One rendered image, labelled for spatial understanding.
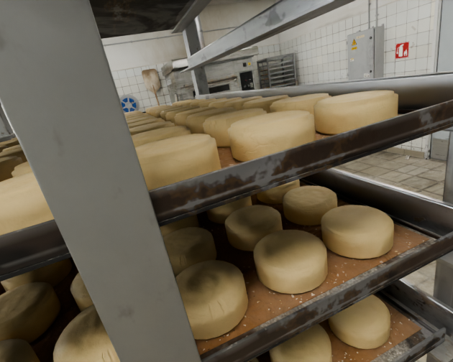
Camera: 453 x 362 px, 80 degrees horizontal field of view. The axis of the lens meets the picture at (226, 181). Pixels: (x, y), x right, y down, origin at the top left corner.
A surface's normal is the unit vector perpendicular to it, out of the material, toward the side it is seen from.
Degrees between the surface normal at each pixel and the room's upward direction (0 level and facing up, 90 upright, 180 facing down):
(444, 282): 90
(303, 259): 0
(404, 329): 0
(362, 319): 0
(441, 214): 90
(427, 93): 90
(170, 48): 90
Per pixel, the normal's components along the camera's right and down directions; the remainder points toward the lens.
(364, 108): -0.26, 0.38
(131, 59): 0.36, 0.26
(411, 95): -0.91, 0.29
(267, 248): -0.18, -0.92
